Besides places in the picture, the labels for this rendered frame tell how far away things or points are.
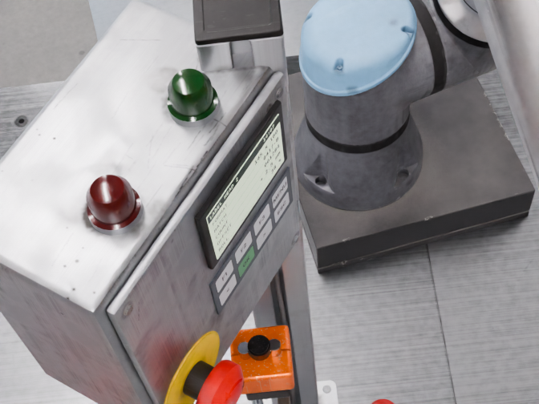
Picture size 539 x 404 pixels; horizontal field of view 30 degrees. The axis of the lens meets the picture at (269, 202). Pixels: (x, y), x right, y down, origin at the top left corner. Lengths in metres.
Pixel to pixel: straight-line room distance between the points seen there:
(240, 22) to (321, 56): 0.50
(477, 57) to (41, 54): 1.64
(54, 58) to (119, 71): 2.00
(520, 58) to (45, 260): 0.34
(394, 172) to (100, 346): 0.67
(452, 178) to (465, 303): 0.14
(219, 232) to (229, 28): 0.11
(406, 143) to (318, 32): 0.18
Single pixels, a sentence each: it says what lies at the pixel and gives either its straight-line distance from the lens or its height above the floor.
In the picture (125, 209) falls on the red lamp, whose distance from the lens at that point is 0.47.
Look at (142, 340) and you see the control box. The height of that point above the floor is 1.42.
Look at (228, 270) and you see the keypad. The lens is 0.58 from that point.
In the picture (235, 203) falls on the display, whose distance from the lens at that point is 0.53.
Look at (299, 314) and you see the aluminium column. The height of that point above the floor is 1.16.
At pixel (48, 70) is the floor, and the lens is 2.51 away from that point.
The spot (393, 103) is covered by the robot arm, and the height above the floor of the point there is 1.04.
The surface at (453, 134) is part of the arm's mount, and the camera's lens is 1.22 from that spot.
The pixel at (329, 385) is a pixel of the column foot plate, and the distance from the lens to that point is 1.12.
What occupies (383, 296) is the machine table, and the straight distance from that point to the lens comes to 1.17.
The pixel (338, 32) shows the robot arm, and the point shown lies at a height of 1.11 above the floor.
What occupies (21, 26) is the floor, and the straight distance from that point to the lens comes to 2.62.
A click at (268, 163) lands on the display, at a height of 1.43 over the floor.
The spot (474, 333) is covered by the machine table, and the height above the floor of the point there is 0.83.
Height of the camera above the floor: 1.89
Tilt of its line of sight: 59 degrees down
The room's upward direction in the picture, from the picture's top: 8 degrees counter-clockwise
